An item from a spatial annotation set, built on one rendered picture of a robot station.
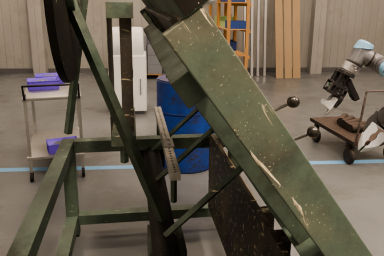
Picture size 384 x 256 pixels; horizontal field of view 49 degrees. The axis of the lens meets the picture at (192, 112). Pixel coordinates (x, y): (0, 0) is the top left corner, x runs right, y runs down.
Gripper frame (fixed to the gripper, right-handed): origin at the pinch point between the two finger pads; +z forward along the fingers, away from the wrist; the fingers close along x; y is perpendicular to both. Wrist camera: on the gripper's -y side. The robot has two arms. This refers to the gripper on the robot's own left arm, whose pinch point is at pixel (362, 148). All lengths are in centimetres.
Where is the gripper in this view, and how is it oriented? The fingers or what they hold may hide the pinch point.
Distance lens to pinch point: 131.7
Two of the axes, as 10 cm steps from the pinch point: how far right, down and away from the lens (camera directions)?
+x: -7.0, -6.6, 2.6
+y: 2.9, 0.7, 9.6
